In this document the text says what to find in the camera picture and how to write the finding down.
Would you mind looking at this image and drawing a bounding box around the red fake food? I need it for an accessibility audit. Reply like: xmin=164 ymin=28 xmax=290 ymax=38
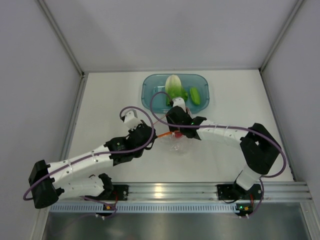
xmin=172 ymin=131 xmax=183 ymax=139

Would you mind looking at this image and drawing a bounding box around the clear zip bag orange seal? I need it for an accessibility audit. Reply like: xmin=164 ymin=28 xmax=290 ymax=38
xmin=153 ymin=120 xmax=193 ymax=156

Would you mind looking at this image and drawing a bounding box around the green fake vegetable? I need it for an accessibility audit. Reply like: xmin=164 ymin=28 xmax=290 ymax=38
xmin=189 ymin=87 xmax=201 ymax=106

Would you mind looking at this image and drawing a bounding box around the pale green fake cabbage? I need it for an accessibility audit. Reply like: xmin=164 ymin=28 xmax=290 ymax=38
xmin=165 ymin=74 xmax=188 ymax=102

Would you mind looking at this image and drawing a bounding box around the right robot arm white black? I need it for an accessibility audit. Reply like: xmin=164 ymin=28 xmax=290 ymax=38
xmin=166 ymin=106 xmax=281 ymax=199

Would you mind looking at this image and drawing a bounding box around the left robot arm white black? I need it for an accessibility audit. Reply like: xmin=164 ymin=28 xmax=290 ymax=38
xmin=23 ymin=120 xmax=157 ymax=209

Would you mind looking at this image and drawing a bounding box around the teal plastic bin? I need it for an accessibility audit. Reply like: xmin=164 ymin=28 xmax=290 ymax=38
xmin=141 ymin=73 xmax=210 ymax=114

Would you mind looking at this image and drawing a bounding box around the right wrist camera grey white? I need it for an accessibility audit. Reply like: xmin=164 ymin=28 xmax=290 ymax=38
xmin=171 ymin=97 xmax=186 ymax=111

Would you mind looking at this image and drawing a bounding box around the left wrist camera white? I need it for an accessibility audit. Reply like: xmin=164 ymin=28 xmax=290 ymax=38
xmin=121 ymin=109 xmax=142 ymax=130

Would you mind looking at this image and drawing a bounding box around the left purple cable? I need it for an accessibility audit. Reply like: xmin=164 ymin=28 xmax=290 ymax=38
xmin=22 ymin=106 xmax=155 ymax=202

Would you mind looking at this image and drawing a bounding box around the purple cable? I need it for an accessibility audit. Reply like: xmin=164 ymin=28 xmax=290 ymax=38
xmin=149 ymin=91 xmax=288 ymax=216
xmin=22 ymin=106 xmax=155 ymax=202

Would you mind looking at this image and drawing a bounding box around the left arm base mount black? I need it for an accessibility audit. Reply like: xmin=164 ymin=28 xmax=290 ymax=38
xmin=85 ymin=184 xmax=129 ymax=201

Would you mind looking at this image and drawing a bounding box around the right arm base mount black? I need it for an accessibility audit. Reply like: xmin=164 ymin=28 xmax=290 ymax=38
xmin=216 ymin=183 xmax=248 ymax=201

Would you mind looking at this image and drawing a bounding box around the white slotted cable duct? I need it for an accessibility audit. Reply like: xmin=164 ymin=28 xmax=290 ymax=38
xmin=50 ymin=202 xmax=242 ymax=214

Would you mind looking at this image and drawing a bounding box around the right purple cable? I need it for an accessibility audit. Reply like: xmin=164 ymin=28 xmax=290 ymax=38
xmin=149 ymin=91 xmax=288 ymax=216

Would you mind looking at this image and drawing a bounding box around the aluminium rail frame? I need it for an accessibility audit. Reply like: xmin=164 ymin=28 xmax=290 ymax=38
xmin=39 ymin=181 xmax=313 ymax=201

